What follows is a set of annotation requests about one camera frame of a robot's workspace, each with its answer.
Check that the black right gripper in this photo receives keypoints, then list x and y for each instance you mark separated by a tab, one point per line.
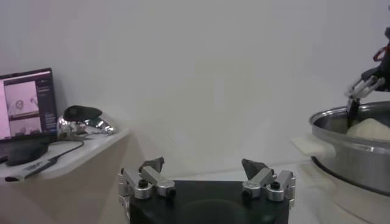
379	77

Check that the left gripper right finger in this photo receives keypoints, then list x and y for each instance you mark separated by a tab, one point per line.
259	181

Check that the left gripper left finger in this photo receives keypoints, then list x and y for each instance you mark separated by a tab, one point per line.
157	181

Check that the white steamed baozi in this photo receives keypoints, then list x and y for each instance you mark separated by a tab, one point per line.
370	129

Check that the stainless steel steamer basket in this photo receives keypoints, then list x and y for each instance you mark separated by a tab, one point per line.
350	158

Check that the cream electric cooker base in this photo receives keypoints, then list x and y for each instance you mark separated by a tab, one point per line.
335	201

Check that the white side desk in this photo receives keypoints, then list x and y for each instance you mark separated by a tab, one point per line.
76	182

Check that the black computer mouse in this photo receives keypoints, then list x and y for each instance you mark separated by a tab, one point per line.
27	153

